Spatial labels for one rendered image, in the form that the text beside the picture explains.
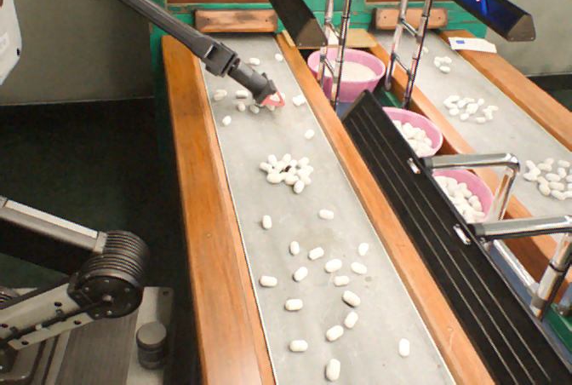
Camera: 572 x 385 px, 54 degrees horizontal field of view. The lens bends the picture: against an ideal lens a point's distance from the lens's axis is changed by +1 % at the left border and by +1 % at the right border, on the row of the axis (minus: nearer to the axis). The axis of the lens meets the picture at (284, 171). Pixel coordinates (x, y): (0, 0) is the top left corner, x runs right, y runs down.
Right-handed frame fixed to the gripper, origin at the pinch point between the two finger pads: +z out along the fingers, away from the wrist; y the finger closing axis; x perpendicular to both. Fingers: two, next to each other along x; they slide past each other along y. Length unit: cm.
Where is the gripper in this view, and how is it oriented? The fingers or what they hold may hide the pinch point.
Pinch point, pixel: (282, 103)
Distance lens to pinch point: 168.8
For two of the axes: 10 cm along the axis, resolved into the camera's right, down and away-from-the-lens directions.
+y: -2.3, -5.7, 7.9
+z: 7.0, 4.7, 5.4
